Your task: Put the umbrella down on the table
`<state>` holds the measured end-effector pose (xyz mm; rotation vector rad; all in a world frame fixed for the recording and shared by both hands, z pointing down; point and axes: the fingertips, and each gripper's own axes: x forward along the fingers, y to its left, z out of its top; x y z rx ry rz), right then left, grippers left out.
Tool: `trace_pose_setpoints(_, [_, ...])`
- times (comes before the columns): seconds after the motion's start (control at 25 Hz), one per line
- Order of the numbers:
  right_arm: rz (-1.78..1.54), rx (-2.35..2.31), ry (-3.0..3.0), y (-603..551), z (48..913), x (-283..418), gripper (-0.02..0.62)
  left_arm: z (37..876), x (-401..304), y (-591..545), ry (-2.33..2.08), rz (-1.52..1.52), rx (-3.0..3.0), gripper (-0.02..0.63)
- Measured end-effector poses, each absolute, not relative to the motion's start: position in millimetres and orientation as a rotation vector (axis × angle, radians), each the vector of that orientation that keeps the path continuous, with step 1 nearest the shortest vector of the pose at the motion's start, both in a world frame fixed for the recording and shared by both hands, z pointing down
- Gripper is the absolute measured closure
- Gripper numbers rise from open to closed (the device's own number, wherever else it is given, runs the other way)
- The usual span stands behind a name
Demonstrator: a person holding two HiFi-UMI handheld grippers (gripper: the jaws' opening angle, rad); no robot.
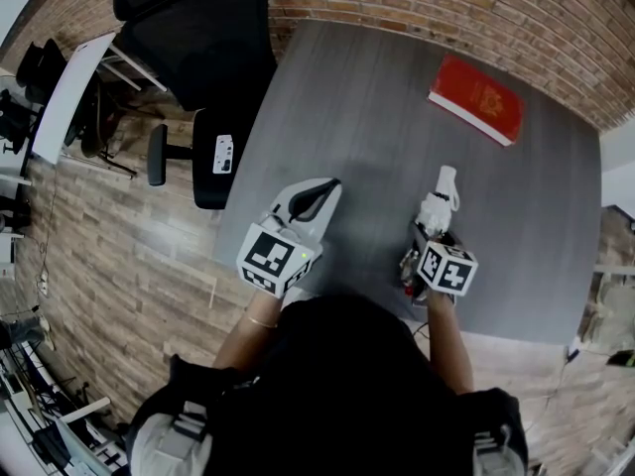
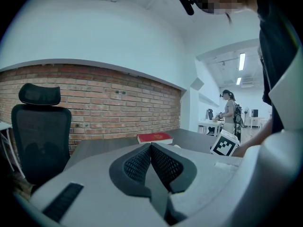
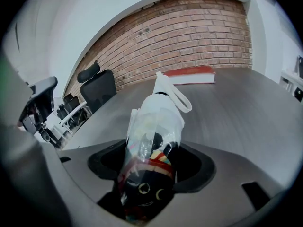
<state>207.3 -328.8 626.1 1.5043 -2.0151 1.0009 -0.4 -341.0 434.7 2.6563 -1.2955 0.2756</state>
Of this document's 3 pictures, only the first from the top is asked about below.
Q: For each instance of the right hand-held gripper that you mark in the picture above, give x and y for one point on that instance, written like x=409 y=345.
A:
x=449 y=271

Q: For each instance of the person's left forearm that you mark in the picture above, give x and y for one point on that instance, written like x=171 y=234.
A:
x=245 y=342

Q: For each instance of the white power strip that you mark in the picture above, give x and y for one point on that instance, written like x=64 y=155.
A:
x=43 y=285

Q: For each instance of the small white table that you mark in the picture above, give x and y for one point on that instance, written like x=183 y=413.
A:
x=69 y=102

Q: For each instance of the person's black clothing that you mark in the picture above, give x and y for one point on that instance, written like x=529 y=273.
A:
x=337 y=394

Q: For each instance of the person's right forearm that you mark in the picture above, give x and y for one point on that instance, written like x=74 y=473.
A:
x=451 y=355

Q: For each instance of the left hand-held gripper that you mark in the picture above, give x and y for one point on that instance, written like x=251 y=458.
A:
x=270 y=258

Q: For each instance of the white tag on chair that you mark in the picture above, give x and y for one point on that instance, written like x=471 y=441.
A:
x=223 y=154

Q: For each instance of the red hardcover book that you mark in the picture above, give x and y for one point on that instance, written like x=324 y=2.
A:
x=478 y=98

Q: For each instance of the black office chair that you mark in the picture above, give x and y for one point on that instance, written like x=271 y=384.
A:
x=198 y=42

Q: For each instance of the dark grey wooden table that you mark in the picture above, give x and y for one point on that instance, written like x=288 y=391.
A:
x=372 y=117

